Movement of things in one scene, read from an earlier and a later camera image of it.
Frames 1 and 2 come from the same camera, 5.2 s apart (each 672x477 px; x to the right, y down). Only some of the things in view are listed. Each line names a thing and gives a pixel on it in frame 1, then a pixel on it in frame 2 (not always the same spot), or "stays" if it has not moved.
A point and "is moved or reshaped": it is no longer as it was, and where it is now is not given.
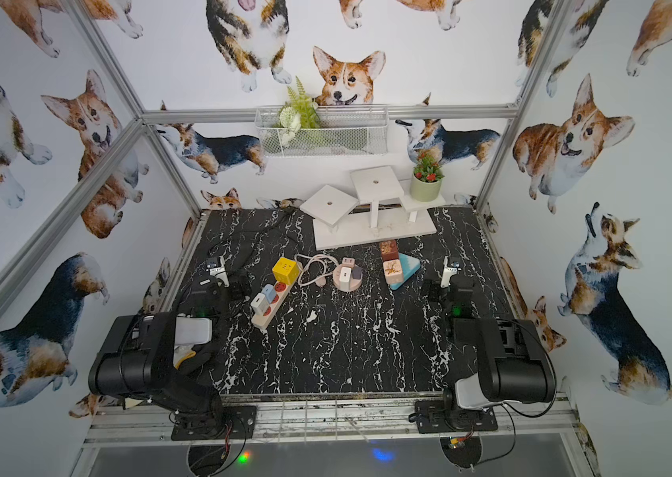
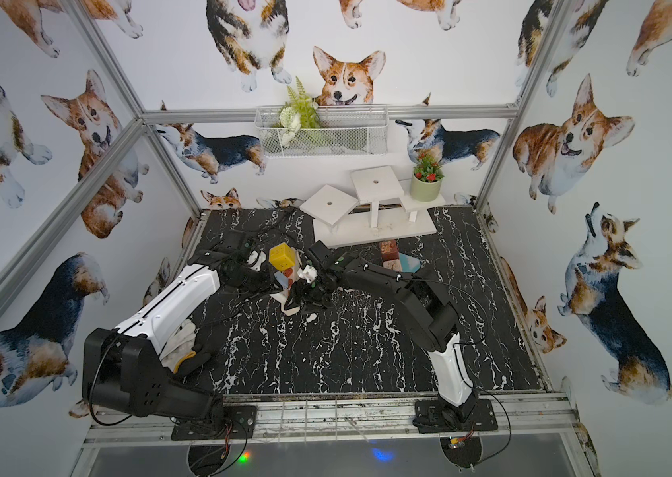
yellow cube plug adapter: x=285 y=270 is moved or reshaped
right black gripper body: x=437 y=292 → x=313 y=294
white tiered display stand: x=383 y=211 stays
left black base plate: x=235 y=422 stays
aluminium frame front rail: x=340 y=425 stays
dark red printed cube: x=390 y=249 stays
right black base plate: x=433 y=416 stays
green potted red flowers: x=425 y=181 stays
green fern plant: x=299 y=111 stays
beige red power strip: x=282 y=290 is moved or reshaped
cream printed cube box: x=393 y=271 stays
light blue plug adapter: x=269 y=292 is moved or reshaped
